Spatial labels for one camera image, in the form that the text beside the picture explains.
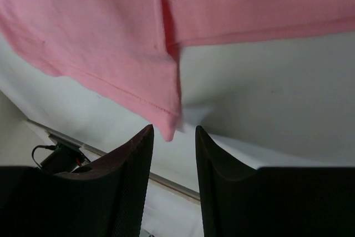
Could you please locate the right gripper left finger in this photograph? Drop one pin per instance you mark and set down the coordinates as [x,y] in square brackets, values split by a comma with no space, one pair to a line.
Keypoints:
[103,198]

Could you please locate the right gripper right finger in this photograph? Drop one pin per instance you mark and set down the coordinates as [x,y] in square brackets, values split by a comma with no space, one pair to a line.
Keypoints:
[238,200]

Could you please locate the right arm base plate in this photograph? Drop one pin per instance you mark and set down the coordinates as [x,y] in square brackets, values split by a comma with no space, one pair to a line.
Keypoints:
[64,158]

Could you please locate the light pink t shirt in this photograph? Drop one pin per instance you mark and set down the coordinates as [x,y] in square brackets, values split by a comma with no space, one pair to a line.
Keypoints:
[127,50]

